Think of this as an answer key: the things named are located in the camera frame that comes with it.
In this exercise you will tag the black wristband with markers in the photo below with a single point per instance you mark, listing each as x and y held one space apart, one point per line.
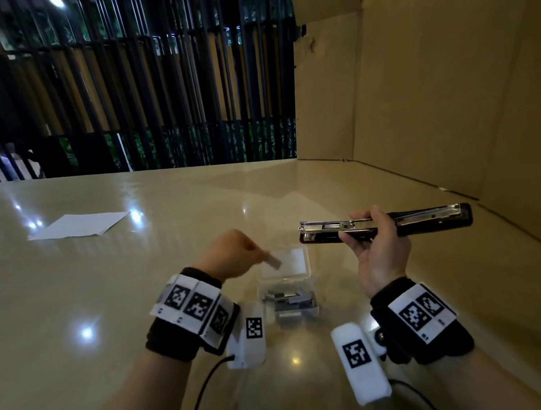
445 343
169 341

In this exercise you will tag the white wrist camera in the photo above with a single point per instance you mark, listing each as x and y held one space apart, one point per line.
361 373
247 349

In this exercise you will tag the person's right hand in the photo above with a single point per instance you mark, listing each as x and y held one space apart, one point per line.
384 259

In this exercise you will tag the person's right forearm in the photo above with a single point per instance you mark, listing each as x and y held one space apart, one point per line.
490 386

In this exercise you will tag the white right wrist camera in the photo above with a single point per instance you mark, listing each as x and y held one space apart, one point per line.
361 373

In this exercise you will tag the single silver staple bar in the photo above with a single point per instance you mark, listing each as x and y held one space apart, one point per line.
273 260

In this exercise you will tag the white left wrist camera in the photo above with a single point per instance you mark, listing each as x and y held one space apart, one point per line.
247 349

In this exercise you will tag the white paper sheet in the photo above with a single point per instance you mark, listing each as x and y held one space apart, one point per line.
78 225

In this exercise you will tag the black left wristband with markers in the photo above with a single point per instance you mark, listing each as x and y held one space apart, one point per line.
169 341

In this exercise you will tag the pile of staples strips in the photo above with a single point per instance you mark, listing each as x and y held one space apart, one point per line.
292 303

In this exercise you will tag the clear plastic box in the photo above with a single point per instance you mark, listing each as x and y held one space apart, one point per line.
294 263

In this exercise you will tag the person's left forearm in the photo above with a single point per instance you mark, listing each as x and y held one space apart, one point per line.
141 404

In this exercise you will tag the large brown cardboard panel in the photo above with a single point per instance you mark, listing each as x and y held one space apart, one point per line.
452 81

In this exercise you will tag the black right wristband with markers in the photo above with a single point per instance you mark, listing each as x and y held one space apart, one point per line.
445 343

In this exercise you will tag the black stapler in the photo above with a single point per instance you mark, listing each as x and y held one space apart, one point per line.
435 222

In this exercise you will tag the person's left hand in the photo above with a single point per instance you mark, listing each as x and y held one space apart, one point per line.
228 257

